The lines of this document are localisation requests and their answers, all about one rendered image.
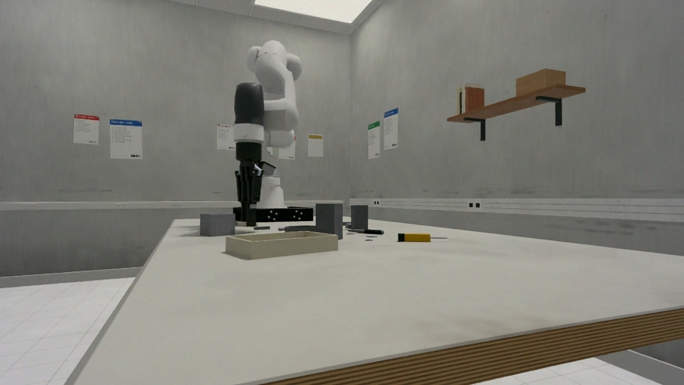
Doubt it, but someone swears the yellow pin with black cap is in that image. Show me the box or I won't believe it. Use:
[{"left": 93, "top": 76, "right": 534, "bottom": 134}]
[{"left": 398, "top": 233, "right": 447, "bottom": 242}]

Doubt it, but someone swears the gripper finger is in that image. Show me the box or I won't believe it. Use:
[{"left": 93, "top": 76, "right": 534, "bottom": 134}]
[
  {"left": 235, "top": 167, "right": 247, "bottom": 222},
  {"left": 244, "top": 164, "right": 264, "bottom": 226}
]

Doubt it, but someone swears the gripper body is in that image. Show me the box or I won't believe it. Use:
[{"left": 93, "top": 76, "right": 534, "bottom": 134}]
[{"left": 236, "top": 142, "right": 261, "bottom": 179}]

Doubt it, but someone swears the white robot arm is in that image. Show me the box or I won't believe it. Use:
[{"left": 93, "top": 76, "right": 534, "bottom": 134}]
[{"left": 233, "top": 40, "right": 302, "bottom": 209}]

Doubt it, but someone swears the beige shallow open tray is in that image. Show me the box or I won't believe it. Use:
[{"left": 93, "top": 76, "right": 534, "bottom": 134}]
[{"left": 226, "top": 231, "right": 338, "bottom": 260}]

